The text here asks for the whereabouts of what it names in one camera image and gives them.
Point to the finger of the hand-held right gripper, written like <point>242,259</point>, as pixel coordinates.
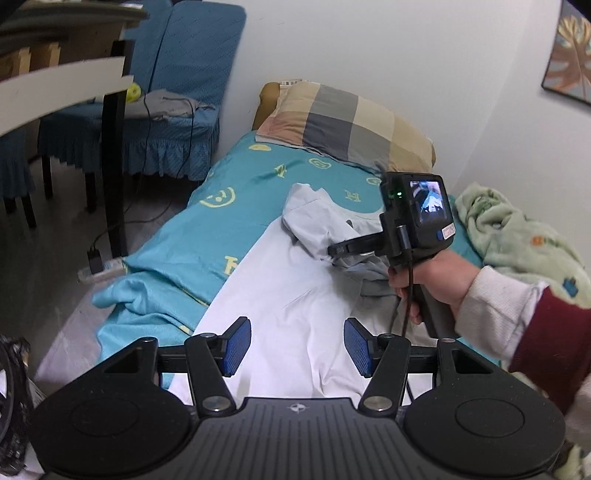
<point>351,247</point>

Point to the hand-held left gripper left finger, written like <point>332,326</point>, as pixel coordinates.
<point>238,346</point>

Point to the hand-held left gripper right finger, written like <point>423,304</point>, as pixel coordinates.
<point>358,346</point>

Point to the white shirt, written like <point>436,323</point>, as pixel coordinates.
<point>286,295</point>

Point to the person's right forearm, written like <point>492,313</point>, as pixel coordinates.
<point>521,332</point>

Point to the person's right hand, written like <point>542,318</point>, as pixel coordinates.
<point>438,281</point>

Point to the pale green fleece blanket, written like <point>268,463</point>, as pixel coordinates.
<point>508,240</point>

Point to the bed with teal printed sheet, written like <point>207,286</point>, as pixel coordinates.
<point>258,184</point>

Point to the plaid pillow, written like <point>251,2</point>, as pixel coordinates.
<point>346,124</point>

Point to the white power strip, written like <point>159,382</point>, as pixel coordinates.
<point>111,268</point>

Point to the black plug charger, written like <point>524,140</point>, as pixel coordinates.
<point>97,262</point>

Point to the brown pillow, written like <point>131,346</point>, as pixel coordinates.
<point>268,101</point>

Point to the grey cloth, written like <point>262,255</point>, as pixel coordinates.
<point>171,104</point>

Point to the black bag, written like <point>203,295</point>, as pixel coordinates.
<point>14,406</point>

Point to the blue covered chair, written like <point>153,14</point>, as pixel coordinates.
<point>147,41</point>
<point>203,55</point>

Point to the blue covered stool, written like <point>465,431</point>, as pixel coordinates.
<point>16,170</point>

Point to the dark table with white rim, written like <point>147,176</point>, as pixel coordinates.
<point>55,87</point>

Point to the framed wall picture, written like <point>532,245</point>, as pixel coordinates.
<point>570,55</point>

